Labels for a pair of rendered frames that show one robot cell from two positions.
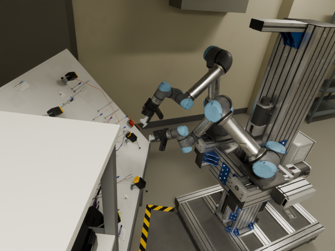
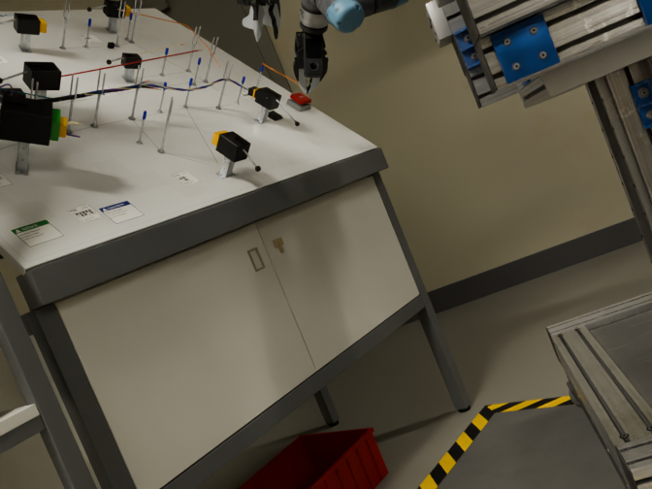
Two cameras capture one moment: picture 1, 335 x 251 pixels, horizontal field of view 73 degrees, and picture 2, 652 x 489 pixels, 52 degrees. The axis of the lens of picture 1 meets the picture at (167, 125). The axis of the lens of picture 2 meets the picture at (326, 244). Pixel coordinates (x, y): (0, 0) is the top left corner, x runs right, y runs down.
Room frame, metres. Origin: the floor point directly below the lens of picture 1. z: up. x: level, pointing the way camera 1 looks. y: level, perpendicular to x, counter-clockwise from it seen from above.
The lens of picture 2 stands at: (-0.08, -0.97, 0.79)
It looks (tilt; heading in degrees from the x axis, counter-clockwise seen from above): 4 degrees down; 40
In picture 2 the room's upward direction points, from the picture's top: 22 degrees counter-clockwise
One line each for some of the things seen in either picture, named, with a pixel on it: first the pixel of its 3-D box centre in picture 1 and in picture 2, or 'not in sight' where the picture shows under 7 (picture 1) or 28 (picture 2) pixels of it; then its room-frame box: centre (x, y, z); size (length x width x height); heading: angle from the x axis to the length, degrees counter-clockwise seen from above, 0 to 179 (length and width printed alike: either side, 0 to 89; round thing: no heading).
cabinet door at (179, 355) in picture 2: not in sight; (204, 342); (0.81, 0.18, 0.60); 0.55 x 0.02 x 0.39; 0
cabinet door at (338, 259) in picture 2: not in sight; (346, 263); (1.36, 0.18, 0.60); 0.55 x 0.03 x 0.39; 0
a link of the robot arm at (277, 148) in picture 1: (272, 153); not in sight; (1.12, -0.65, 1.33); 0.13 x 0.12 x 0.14; 148
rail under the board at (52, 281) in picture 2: (136, 196); (253, 207); (1.08, 0.16, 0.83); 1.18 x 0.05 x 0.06; 0
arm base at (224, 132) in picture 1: (221, 125); not in sight; (1.56, -0.43, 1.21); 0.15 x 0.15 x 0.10
